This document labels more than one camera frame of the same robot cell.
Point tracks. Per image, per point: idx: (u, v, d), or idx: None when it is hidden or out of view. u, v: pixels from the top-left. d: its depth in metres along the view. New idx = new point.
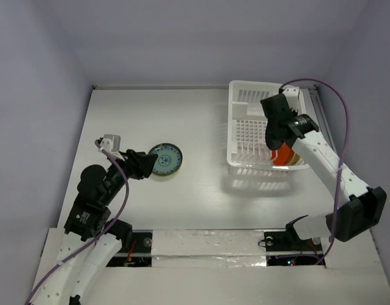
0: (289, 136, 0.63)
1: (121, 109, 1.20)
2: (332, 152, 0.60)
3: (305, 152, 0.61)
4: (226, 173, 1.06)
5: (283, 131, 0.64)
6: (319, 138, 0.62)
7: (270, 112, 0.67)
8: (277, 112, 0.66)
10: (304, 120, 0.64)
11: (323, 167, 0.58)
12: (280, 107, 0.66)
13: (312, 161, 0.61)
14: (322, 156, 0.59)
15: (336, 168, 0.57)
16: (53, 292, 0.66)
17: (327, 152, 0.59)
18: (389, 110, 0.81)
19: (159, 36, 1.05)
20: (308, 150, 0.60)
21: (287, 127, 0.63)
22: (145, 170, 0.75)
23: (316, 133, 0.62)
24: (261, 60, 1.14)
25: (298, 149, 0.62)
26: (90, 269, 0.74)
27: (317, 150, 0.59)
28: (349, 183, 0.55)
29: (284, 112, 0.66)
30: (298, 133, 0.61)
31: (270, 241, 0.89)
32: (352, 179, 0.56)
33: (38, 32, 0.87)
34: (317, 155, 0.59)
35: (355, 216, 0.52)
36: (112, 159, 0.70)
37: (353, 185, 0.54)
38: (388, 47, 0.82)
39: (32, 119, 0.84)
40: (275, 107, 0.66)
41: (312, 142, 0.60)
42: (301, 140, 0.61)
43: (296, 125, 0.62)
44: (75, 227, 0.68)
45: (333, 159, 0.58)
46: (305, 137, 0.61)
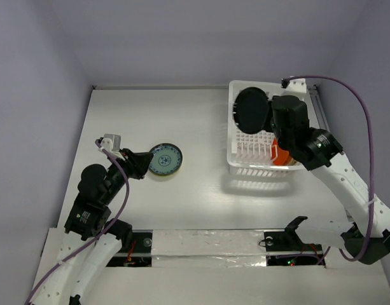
0: (312, 160, 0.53)
1: (121, 109, 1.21)
2: (360, 181, 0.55)
3: (329, 180, 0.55)
4: (226, 173, 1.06)
5: (304, 154, 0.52)
6: (345, 162, 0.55)
7: (287, 126, 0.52)
8: (295, 127, 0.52)
10: (324, 137, 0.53)
11: (352, 197, 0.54)
12: (300, 121, 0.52)
13: (336, 189, 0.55)
14: (351, 187, 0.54)
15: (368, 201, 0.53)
16: (53, 291, 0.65)
17: (355, 181, 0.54)
18: (389, 110, 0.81)
19: (159, 36, 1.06)
20: (335, 180, 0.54)
21: (308, 150, 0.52)
22: (142, 169, 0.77)
23: (341, 156, 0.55)
24: (261, 60, 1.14)
25: (320, 175, 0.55)
26: (90, 269, 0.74)
27: (347, 180, 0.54)
28: (380, 216, 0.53)
29: (303, 127, 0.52)
30: (322, 157, 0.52)
31: (270, 241, 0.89)
32: (382, 210, 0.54)
33: (38, 33, 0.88)
34: (346, 186, 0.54)
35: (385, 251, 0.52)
36: (114, 160, 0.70)
37: (383, 218, 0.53)
38: (387, 46, 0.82)
39: (32, 119, 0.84)
40: (295, 121, 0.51)
41: (339, 170, 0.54)
42: (328, 169, 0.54)
43: (319, 148, 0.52)
44: (75, 227, 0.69)
45: (361, 189, 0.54)
46: (331, 165, 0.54)
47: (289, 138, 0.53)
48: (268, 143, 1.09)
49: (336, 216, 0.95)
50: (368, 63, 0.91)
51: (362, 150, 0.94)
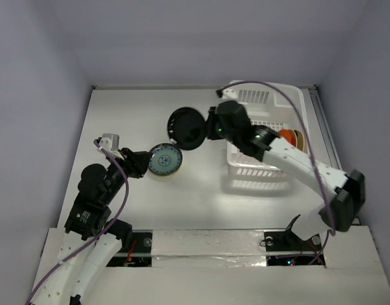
0: (256, 151, 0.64)
1: (121, 109, 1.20)
2: (301, 154, 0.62)
3: (277, 161, 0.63)
4: (226, 173, 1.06)
5: (250, 147, 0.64)
6: (284, 143, 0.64)
7: (232, 126, 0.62)
8: (238, 126, 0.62)
10: (264, 131, 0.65)
11: (298, 169, 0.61)
12: (242, 121, 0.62)
13: (286, 167, 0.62)
14: (294, 161, 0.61)
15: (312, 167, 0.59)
16: (53, 291, 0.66)
17: (296, 155, 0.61)
18: (389, 110, 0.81)
19: (159, 36, 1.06)
20: (280, 159, 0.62)
21: (251, 143, 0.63)
22: (141, 168, 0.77)
23: (278, 140, 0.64)
24: (261, 60, 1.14)
25: (269, 160, 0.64)
26: (91, 269, 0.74)
27: (289, 156, 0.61)
28: (328, 176, 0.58)
29: (245, 125, 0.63)
30: (264, 147, 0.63)
31: (270, 241, 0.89)
32: (329, 171, 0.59)
33: (38, 33, 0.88)
34: (289, 161, 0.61)
35: (347, 205, 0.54)
36: (113, 159, 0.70)
37: (332, 176, 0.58)
38: (387, 47, 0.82)
39: (32, 119, 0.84)
40: (237, 121, 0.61)
41: (280, 151, 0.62)
42: (269, 152, 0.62)
43: (259, 140, 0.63)
44: (76, 227, 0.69)
45: (304, 159, 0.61)
46: (271, 148, 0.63)
47: (236, 135, 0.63)
48: None
49: None
50: (368, 63, 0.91)
51: (362, 151, 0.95)
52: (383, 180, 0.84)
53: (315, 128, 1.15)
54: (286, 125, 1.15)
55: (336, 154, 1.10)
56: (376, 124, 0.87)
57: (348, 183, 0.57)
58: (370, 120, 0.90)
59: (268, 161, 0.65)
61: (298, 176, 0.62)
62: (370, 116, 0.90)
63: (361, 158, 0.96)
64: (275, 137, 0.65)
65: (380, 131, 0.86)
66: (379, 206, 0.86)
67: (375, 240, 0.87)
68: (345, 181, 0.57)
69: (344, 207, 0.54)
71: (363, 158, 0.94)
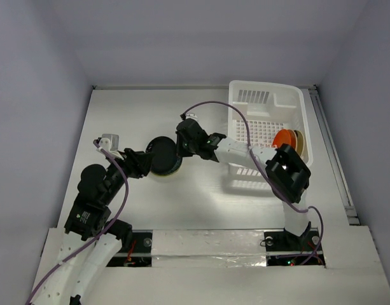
0: (212, 155, 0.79)
1: (121, 109, 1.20)
2: (241, 143, 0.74)
3: (227, 156, 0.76)
4: (226, 173, 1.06)
5: (205, 152, 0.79)
6: (229, 140, 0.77)
7: (189, 138, 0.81)
8: (194, 136, 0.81)
10: (215, 136, 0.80)
11: (240, 157, 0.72)
12: (194, 132, 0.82)
13: (234, 159, 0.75)
14: (235, 150, 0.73)
15: (247, 150, 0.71)
16: (53, 292, 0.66)
17: (238, 145, 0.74)
18: (389, 110, 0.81)
19: (158, 36, 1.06)
20: (226, 152, 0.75)
21: (205, 148, 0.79)
22: (142, 168, 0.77)
23: (225, 139, 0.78)
24: (261, 60, 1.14)
25: (221, 156, 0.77)
26: (91, 269, 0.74)
27: (231, 148, 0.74)
28: (261, 154, 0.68)
29: (200, 135, 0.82)
30: (213, 148, 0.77)
31: (270, 241, 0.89)
32: (263, 150, 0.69)
33: (39, 33, 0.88)
34: (232, 152, 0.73)
35: (278, 172, 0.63)
36: (113, 160, 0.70)
37: (264, 154, 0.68)
38: (388, 46, 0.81)
39: (31, 120, 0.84)
40: (191, 133, 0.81)
41: (224, 147, 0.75)
42: (216, 149, 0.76)
43: (211, 143, 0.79)
44: (75, 227, 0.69)
45: (242, 147, 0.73)
46: (217, 147, 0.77)
47: (194, 145, 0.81)
48: (268, 144, 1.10)
49: (336, 216, 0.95)
50: (368, 63, 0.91)
51: (362, 151, 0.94)
52: (383, 180, 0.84)
53: (315, 128, 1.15)
54: (286, 125, 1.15)
55: (336, 154, 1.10)
56: (376, 124, 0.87)
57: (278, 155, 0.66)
58: (370, 120, 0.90)
59: (221, 159, 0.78)
61: (245, 165, 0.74)
62: (370, 116, 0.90)
63: (361, 158, 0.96)
64: (223, 138, 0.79)
65: (380, 131, 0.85)
66: (379, 206, 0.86)
67: (375, 240, 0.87)
68: (276, 155, 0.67)
69: (277, 175, 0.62)
71: (363, 157, 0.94)
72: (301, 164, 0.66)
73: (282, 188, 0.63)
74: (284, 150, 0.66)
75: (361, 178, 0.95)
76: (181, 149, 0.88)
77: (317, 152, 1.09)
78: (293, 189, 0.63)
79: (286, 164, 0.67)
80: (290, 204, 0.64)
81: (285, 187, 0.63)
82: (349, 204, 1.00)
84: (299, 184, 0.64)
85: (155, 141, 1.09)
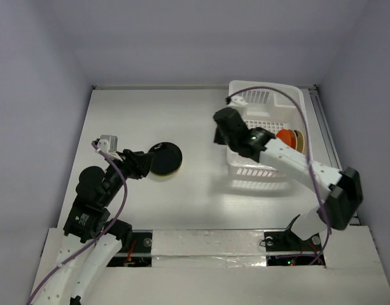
0: (253, 154, 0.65)
1: (121, 109, 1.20)
2: (296, 154, 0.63)
3: (273, 162, 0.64)
4: (226, 173, 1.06)
5: (246, 149, 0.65)
6: (279, 144, 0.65)
7: (228, 130, 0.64)
8: (233, 129, 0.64)
10: (260, 134, 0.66)
11: (292, 168, 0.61)
12: (235, 124, 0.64)
13: (281, 168, 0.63)
14: (289, 160, 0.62)
15: (305, 165, 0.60)
16: (53, 294, 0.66)
17: (292, 154, 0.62)
18: (389, 110, 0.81)
19: (159, 36, 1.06)
20: (274, 159, 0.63)
21: (248, 145, 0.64)
22: (142, 168, 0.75)
23: (274, 142, 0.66)
24: (261, 60, 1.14)
25: (265, 159, 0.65)
26: (91, 270, 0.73)
27: (283, 156, 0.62)
28: (322, 174, 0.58)
29: (240, 128, 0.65)
30: (260, 147, 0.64)
31: (270, 241, 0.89)
32: (324, 170, 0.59)
33: (39, 32, 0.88)
34: (284, 161, 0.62)
35: (341, 204, 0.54)
36: (112, 162, 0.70)
37: (326, 175, 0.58)
38: (387, 47, 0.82)
39: (31, 119, 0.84)
40: (231, 124, 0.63)
41: (274, 151, 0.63)
42: (263, 152, 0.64)
43: (256, 140, 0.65)
44: (74, 229, 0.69)
45: (298, 158, 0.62)
46: (266, 149, 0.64)
47: (232, 139, 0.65)
48: None
49: None
50: (368, 63, 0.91)
51: (362, 151, 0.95)
52: (383, 180, 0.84)
53: (315, 129, 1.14)
54: (287, 125, 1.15)
55: (336, 154, 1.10)
56: (376, 124, 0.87)
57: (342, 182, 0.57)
58: (370, 120, 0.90)
59: (264, 162, 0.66)
61: (291, 175, 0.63)
62: (370, 116, 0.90)
63: (361, 159, 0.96)
64: (271, 138, 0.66)
65: (380, 131, 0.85)
66: (379, 206, 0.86)
67: (375, 241, 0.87)
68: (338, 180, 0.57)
69: (339, 204, 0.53)
71: (363, 157, 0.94)
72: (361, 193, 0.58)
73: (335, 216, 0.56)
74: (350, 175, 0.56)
75: (361, 179, 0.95)
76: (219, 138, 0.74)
77: (317, 152, 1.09)
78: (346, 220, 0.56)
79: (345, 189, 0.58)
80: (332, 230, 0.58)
81: (339, 216, 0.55)
82: None
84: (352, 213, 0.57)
85: (167, 143, 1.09)
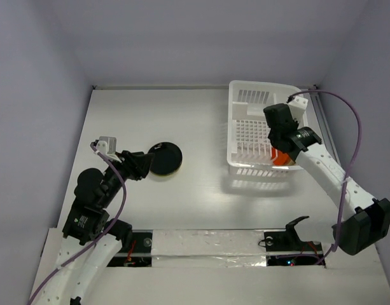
0: (292, 150, 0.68)
1: (121, 109, 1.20)
2: (335, 165, 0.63)
3: (309, 165, 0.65)
4: (226, 173, 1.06)
5: (285, 144, 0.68)
6: (323, 151, 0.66)
7: (274, 123, 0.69)
8: (279, 124, 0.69)
10: (306, 133, 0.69)
11: (327, 176, 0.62)
12: (283, 120, 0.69)
13: (316, 173, 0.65)
14: (326, 169, 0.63)
15: (340, 179, 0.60)
16: (53, 296, 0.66)
17: (331, 164, 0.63)
18: (389, 110, 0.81)
19: (158, 36, 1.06)
20: (312, 162, 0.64)
21: (290, 140, 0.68)
22: (141, 169, 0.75)
23: (320, 147, 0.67)
24: (261, 60, 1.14)
25: (303, 161, 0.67)
26: (90, 271, 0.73)
27: (321, 162, 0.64)
28: (354, 194, 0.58)
29: (287, 125, 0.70)
30: (301, 145, 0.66)
31: (270, 241, 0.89)
32: (357, 191, 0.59)
33: (38, 32, 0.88)
34: (321, 168, 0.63)
35: (361, 229, 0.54)
36: (110, 165, 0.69)
37: (359, 197, 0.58)
38: (388, 46, 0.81)
39: (31, 119, 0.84)
40: (278, 119, 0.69)
41: (315, 155, 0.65)
42: (304, 152, 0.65)
43: (299, 138, 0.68)
44: (73, 231, 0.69)
45: (336, 171, 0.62)
46: (307, 150, 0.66)
47: (276, 132, 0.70)
48: (268, 144, 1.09)
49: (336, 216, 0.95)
50: (368, 63, 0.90)
51: (362, 150, 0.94)
52: (383, 180, 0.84)
53: (315, 128, 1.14)
54: None
55: (336, 154, 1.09)
56: (376, 124, 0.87)
57: (372, 209, 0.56)
58: (370, 120, 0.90)
59: (301, 163, 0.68)
61: (322, 183, 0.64)
62: (369, 116, 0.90)
63: (361, 159, 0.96)
64: (315, 141, 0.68)
65: (380, 131, 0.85)
66: None
67: (375, 241, 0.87)
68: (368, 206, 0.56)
69: (358, 228, 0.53)
71: (363, 157, 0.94)
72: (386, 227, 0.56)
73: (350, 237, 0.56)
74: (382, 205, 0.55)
75: (361, 178, 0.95)
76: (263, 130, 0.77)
77: None
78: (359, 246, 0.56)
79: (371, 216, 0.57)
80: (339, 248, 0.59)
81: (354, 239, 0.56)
82: None
84: (368, 243, 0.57)
85: (167, 143, 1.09)
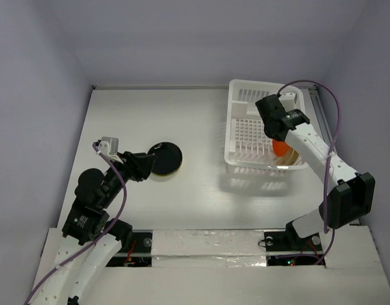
0: (282, 130, 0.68)
1: (121, 109, 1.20)
2: (322, 142, 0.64)
3: (298, 143, 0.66)
4: (225, 172, 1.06)
5: (275, 127, 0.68)
6: (310, 129, 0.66)
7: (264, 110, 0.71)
8: (268, 110, 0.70)
10: (295, 114, 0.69)
11: (313, 153, 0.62)
12: (273, 105, 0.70)
13: (304, 151, 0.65)
14: (312, 145, 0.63)
15: (326, 155, 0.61)
16: (51, 295, 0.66)
17: (317, 142, 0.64)
18: None
19: (158, 36, 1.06)
20: (299, 140, 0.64)
21: (279, 121, 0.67)
22: (142, 171, 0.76)
23: (306, 126, 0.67)
24: (261, 60, 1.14)
25: (291, 140, 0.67)
26: (90, 269, 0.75)
27: (308, 140, 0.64)
28: (338, 168, 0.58)
29: (277, 110, 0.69)
30: (289, 124, 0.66)
31: (270, 241, 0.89)
32: (341, 166, 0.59)
33: (39, 32, 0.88)
34: (307, 145, 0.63)
35: (343, 200, 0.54)
36: (111, 166, 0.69)
37: (342, 170, 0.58)
38: (388, 46, 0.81)
39: (31, 119, 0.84)
40: (267, 104, 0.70)
41: (301, 133, 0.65)
42: (292, 131, 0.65)
43: (289, 118, 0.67)
44: (72, 231, 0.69)
45: (322, 149, 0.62)
46: (295, 129, 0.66)
47: (266, 118, 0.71)
48: (267, 144, 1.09)
49: None
50: (368, 63, 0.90)
51: (362, 150, 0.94)
52: (383, 180, 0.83)
53: (315, 128, 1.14)
54: None
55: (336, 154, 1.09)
56: (376, 124, 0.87)
57: (355, 182, 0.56)
58: (371, 119, 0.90)
59: (290, 142, 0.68)
61: (310, 161, 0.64)
62: (370, 117, 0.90)
63: (361, 159, 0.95)
64: (305, 122, 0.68)
65: (381, 129, 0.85)
66: (379, 206, 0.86)
67: (375, 241, 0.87)
68: (352, 180, 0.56)
69: (340, 199, 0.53)
71: (364, 157, 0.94)
72: (368, 201, 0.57)
73: (333, 211, 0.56)
74: (362, 177, 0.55)
75: None
76: None
77: None
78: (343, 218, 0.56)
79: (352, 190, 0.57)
80: (326, 225, 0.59)
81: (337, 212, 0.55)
82: None
84: (351, 216, 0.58)
85: (167, 143, 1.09)
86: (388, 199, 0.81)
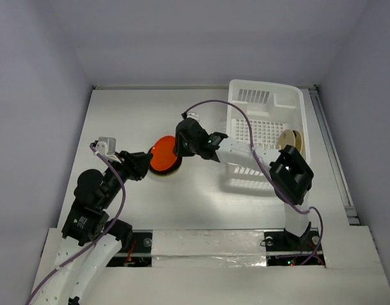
0: (213, 155, 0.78)
1: (121, 109, 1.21)
2: (243, 144, 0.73)
3: (229, 157, 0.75)
4: (224, 172, 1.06)
5: (207, 152, 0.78)
6: (230, 141, 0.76)
7: (189, 138, 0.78)
8: (194, 136, 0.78)
10: (217, 136, 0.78)
11: (242, 157, 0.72)
12: (194, 132, 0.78)
13: (235, 159, 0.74)
14: (237, 150, 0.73)
15: (250, 152, 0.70)
16: (51, 295, 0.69)
17: (240, 145, 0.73)
18: (389, 109, 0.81)
19: (158, 36, 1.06)
20: (228, 153, 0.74)
21: (207, 149, 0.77)
22: (140, 171, 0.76)
23: (226, 140, 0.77)
24: (262, 60, 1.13)
25: (222, 156, 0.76)
26: (90, 270, 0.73)
27: (233, 149, 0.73)
28: (265, 155, 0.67)
29: (200, 135, 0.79)
30: (215, 148, 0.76)
31: (270, 241, 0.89)
32: (266, 152, 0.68)
33: (38, 32, 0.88)
34: (235, 152, 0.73)
35: (283, 176, 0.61)
36: (109, 166, 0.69)
37: (268, 155, 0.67)
38: (387, 46, 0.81)
39: (31, 119, 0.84)
40: (191, 133, 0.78)
41: (226, 147, 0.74)
42: (218, 150, 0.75)
43: (212, 143, 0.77)
44: (72, 232, 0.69)
45: (245, 147, 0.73)
46: (219, 147, 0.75)
47: (194, 145, 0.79)
48: (267, 144, 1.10)
49: (335, 216, 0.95)
50: (368, 63, 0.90)
51: (362, 150, 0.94)
52: (383, 180, 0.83)
53: (315, 128, 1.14)
54: (286, 125, 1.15)
55: (336, 153, 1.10)
56: (376, 123, 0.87)
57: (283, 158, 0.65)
58: (370, 119, 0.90)
59: (223, 159, 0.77)
61: (247, 165, 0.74)
62: (370, 117, 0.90)
63: (361, 158, 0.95)
64: (224, 138, 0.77)
65: (381, 130, 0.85)
66: (379, 207, 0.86)
67: (375, 240, 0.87)
68: (280, 157, 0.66)
69: (280, 177, 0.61)
71: (363, 157, 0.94)
72: (304, 166, 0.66)
73: (285, 189, 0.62)
74: (288, 152, 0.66)
75: (361, 178, 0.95)
76: (181, 149, 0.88)
77: (317, 151, 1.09)
78: (297, 190, 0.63)
79: (289, 164, 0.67)
80: (293, 205, 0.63)
81: (289, 188, 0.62)
82: (349, 204, 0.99)
84: (301, 185, 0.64)
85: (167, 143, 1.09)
86: (389, 199, 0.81)
